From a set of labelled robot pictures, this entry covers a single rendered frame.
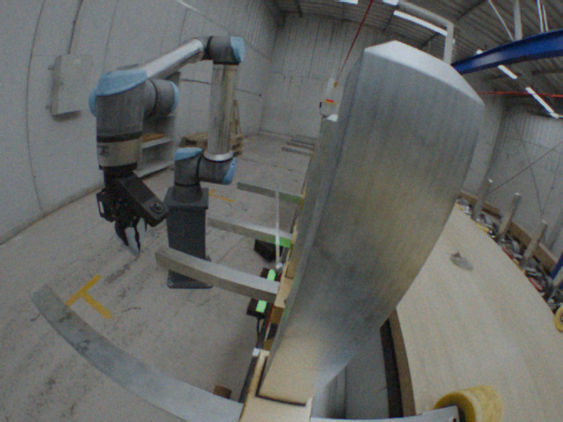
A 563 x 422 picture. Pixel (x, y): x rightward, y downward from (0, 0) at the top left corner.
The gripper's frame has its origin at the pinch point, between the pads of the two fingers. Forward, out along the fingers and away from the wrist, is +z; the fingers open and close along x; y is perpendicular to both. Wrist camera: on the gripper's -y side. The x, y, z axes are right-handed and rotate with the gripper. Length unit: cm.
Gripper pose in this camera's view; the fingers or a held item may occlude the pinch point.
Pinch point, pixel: (138, 251)
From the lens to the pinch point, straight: 52.7
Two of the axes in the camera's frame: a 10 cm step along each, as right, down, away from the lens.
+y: -9.7, -2.4, 0.8
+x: -1.8, 4.1, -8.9
